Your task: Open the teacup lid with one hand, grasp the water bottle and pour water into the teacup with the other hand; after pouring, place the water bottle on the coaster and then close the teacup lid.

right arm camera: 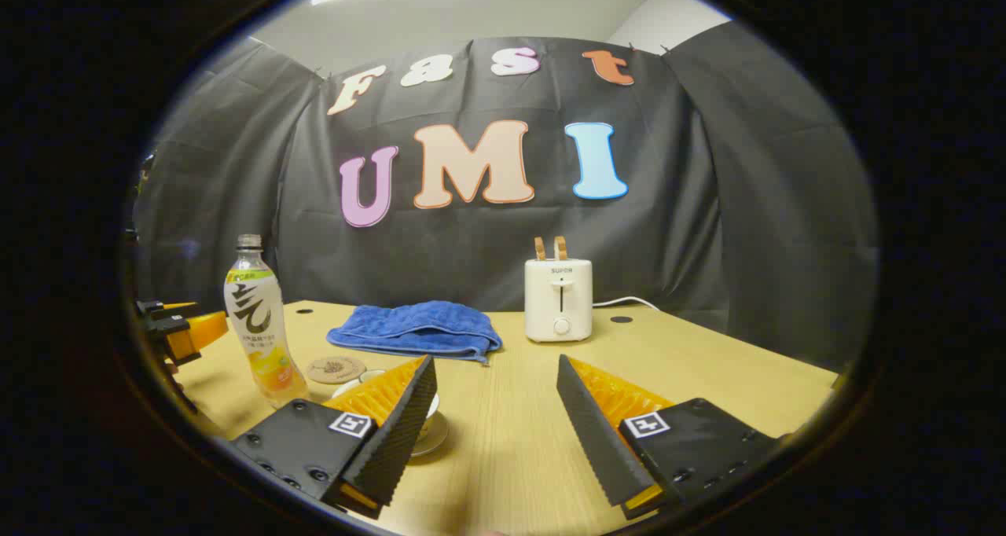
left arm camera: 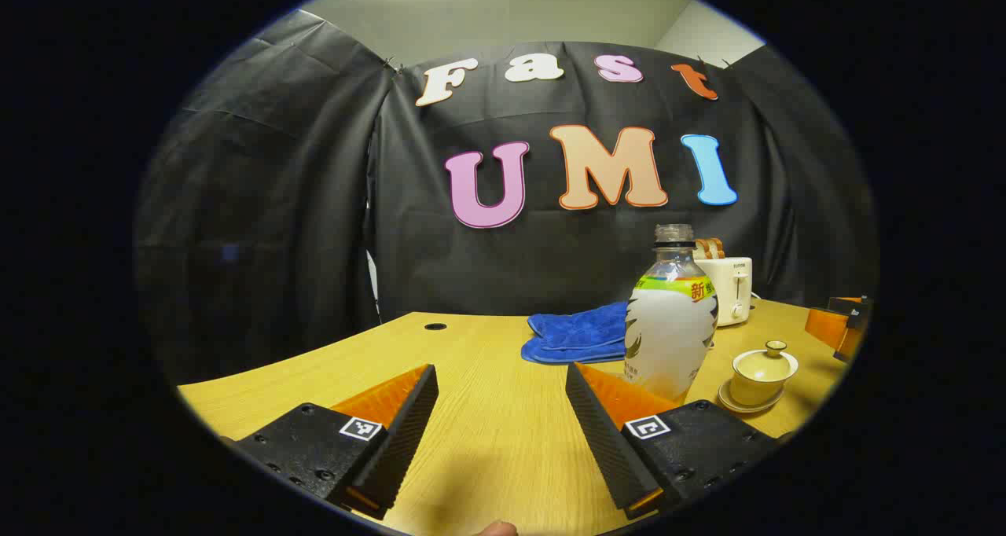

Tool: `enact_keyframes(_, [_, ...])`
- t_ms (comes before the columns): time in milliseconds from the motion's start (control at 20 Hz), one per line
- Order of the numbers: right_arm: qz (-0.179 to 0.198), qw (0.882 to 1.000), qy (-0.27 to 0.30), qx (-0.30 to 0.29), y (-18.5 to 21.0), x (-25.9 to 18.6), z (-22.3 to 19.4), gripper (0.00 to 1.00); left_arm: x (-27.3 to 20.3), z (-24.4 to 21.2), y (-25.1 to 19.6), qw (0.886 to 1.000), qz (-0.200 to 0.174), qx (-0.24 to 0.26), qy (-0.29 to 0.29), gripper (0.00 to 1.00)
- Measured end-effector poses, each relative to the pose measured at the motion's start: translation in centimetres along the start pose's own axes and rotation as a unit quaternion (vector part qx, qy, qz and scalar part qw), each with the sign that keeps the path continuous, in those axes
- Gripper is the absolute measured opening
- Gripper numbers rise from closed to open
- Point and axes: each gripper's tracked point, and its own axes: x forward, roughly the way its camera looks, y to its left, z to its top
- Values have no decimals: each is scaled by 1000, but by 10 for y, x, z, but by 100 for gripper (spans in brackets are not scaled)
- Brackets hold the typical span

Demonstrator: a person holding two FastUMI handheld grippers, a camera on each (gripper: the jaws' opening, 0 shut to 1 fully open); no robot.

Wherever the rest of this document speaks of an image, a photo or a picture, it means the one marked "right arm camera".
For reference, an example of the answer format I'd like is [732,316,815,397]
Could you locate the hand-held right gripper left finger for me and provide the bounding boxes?
[232,354,439,521]

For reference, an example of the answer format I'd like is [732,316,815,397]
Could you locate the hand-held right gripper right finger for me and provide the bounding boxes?
[556,354,787,521]

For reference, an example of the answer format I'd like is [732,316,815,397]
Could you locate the clear water bottle white label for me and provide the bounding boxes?
[223,234,310,409]

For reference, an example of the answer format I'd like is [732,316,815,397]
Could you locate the white teacup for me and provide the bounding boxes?
[332,369,442,442]

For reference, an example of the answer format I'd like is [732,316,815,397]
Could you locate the round wooden coaster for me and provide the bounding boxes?
[305,354,368,385]

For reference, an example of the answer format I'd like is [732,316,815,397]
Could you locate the white saucer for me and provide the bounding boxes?
[405,409,451,458]

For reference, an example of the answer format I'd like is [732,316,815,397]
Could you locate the blue towel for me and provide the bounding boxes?
[326,300,504,365]

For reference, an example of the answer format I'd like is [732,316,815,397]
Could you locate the white toaster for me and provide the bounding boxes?
[524,258,594,343]

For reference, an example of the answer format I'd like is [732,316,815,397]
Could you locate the black backdrop cloth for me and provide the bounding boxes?
[130,19,879,372]

